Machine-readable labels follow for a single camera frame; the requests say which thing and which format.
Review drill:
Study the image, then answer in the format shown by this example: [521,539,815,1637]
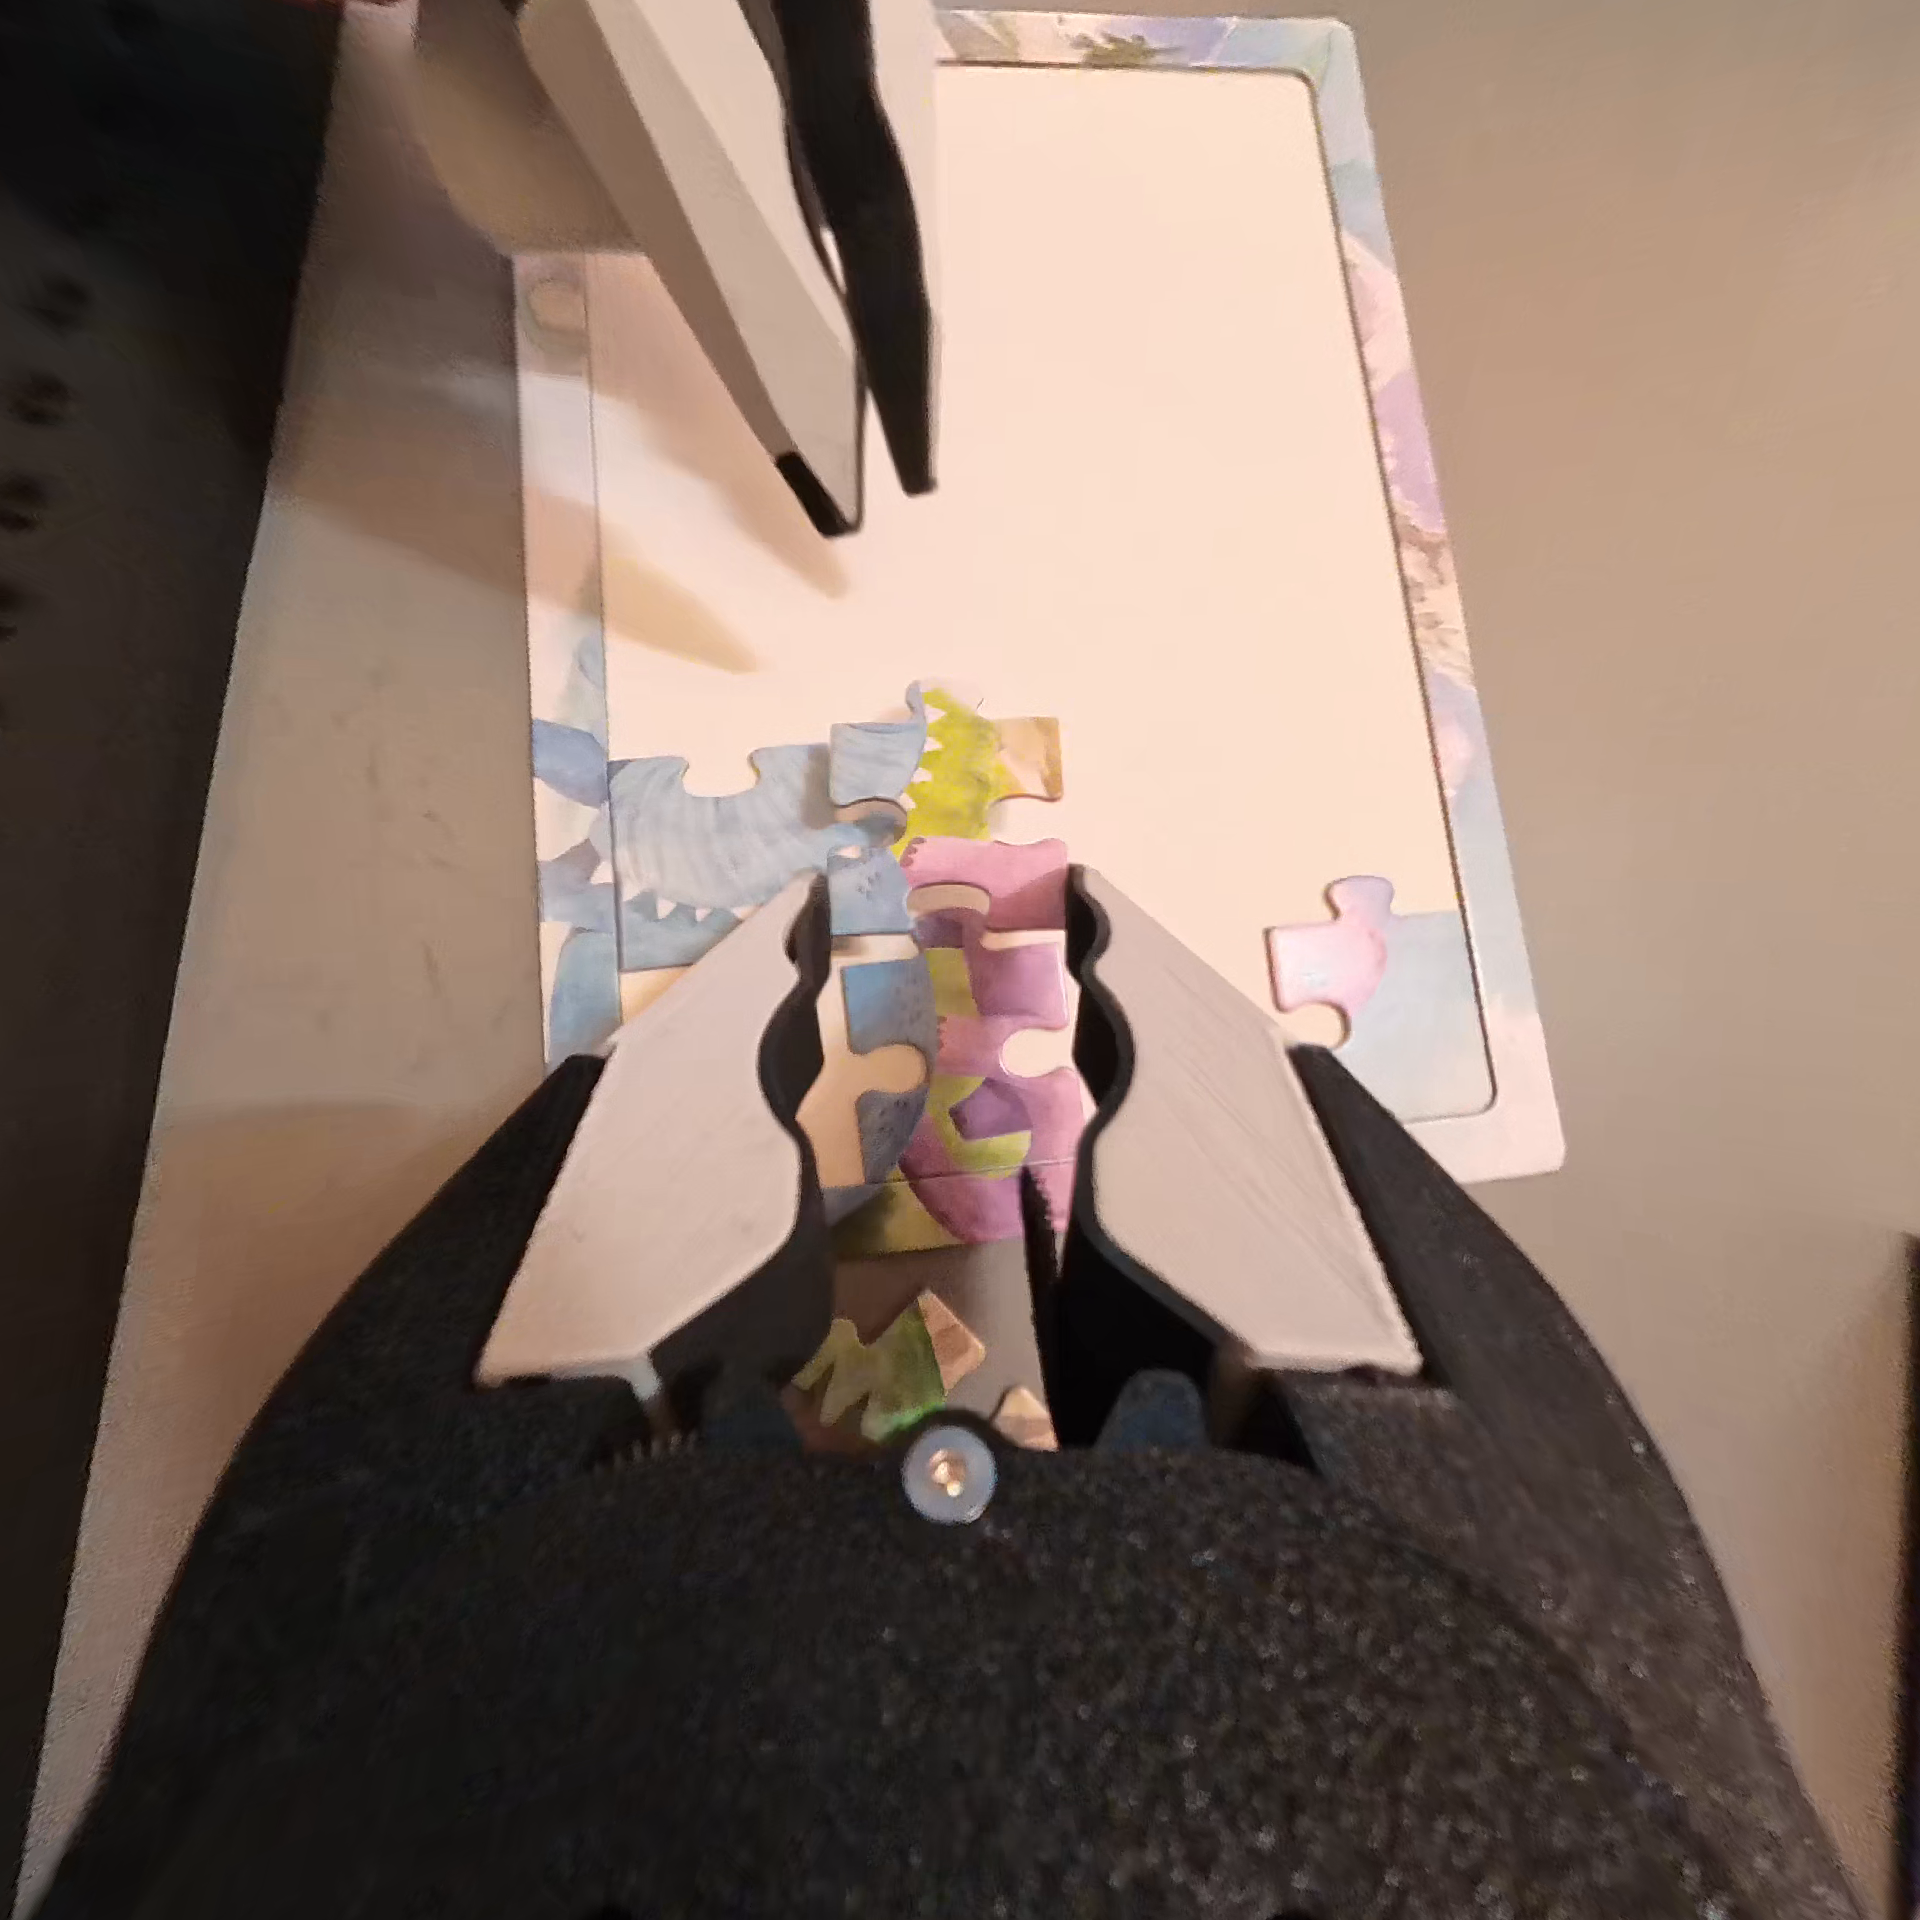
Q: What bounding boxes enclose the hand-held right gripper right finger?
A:
[1058,866,1424,1404]

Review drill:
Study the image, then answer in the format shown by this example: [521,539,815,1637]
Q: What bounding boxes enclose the light blue printed puzzle piece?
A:
[606,745,842,976]

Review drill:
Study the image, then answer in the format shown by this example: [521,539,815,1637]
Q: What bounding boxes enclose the joined printed puzzle pieces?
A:
[826,682,1092,1255]

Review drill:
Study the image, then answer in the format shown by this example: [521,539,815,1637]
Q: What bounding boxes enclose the landscape jigsaw puzzle board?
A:
[513,12,1567,1249]

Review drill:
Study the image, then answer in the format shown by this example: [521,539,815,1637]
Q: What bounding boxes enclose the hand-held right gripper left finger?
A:
[478,873,837,1404]

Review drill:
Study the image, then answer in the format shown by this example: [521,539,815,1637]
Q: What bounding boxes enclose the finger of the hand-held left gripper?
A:
[746,0,944,500]
[518,0,867,539]

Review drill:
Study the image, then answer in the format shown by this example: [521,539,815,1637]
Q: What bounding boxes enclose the pink corner puzzle piece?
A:
[1265,873,1486,1119]

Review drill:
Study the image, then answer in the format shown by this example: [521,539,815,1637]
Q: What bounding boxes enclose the grey desk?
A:
[31,0,1920,1920]

